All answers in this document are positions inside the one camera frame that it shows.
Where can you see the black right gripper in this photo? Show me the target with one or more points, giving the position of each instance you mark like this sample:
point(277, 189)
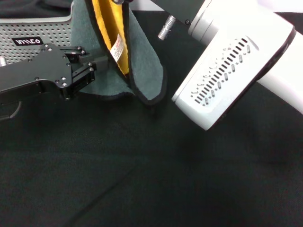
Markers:
point(175, 9)

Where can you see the dark crumpled cloth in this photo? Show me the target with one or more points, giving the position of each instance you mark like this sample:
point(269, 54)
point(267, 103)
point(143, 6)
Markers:
point(35, 8)

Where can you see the grey perforated plastic storage box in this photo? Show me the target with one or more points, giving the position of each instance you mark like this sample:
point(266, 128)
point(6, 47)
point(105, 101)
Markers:
point(23, 30)

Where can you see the yellow and grey towel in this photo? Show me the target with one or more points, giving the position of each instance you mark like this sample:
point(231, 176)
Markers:
point(146, 71)

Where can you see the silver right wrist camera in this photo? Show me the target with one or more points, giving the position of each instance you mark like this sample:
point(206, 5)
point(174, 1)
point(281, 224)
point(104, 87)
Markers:
point(213, 99)

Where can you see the black tablecloth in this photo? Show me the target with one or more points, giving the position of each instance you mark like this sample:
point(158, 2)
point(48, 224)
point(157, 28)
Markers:
point(142, 165)

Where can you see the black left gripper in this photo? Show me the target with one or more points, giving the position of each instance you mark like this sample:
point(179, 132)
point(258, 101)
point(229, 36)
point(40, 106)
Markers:
point(47, 63)

